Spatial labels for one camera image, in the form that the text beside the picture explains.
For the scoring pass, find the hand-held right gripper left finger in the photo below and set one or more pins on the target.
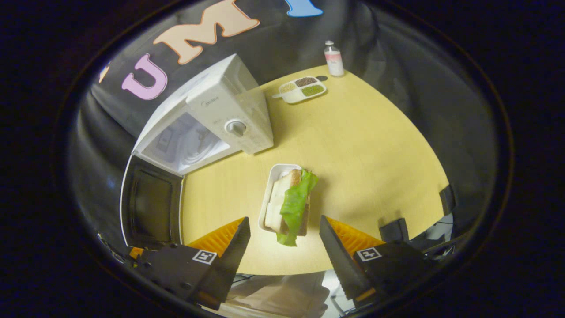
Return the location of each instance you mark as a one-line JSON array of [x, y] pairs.
[[229, 265]]

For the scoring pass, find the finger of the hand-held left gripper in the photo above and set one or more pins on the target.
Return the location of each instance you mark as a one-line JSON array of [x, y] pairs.
[[136, 253]]

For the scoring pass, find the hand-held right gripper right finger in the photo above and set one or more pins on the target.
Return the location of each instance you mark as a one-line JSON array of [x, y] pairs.
[[340, 265]]

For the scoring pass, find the sandwich with green lettuce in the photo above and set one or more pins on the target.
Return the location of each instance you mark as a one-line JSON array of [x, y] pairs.
[[293, 203]]

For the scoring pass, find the white microwave oven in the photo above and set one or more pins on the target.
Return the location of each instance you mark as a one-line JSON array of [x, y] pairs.
[[229, 110]]

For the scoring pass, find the person's beige trousers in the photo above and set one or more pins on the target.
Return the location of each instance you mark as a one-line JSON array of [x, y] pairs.
[[282, 296]]

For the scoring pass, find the white rectangular tray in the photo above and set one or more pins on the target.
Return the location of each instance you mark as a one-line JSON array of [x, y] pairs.
[[274, 176]]

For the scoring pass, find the white divided dish with grains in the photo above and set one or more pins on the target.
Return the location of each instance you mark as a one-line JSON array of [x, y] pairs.
[[304, 90]]

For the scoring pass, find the small clear bottle pink label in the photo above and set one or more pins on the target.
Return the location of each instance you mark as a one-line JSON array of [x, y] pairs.
[[334, 62]]

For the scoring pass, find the black bracket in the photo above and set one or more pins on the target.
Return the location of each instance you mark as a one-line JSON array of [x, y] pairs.
[[447, 199], [394, 230]]

